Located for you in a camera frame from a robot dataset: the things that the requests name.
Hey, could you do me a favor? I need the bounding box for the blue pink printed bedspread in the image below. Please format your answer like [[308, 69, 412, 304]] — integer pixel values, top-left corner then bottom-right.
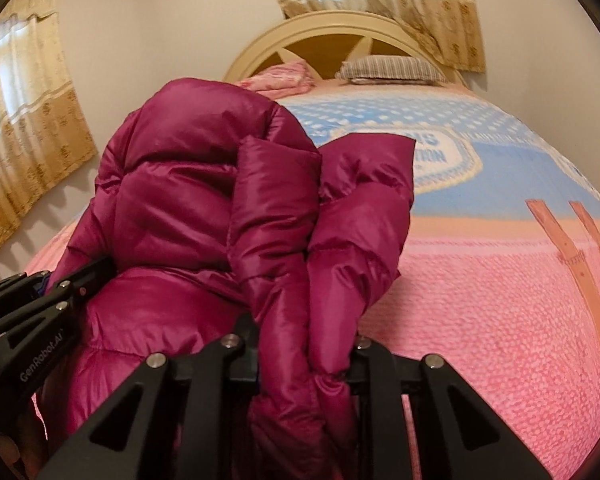
[[21, 79, 600, 480]]

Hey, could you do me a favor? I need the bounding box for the beige side window curtain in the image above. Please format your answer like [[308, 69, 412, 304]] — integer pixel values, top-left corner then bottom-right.
[[0, 0, 97, 249]]

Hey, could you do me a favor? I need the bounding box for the cream wooden headboard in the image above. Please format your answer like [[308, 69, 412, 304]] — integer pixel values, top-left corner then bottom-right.
[[224, 10, 465, 84]]

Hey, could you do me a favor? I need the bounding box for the striped pillow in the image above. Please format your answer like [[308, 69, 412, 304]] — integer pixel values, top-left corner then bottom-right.
[[335, 55, 448, 84]]

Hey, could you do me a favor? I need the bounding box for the magenta puffer jacket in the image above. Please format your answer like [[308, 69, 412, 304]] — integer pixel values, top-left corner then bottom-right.
[[38, 78, 416, 479]]

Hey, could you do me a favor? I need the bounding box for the pink folded blanket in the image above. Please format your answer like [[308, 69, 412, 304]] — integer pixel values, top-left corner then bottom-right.
[[235, 60, 316, 100]]

